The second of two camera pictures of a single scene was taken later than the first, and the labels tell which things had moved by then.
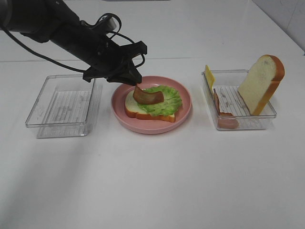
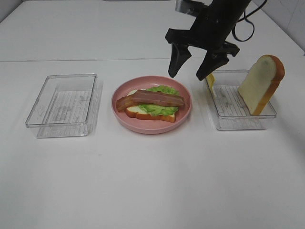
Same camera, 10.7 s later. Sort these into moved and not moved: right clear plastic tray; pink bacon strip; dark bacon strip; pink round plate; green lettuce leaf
Moved: dark bacon strip; pink bacon strip
Not moved: pink round plate; green lettuce leaf; right clear plastic tray
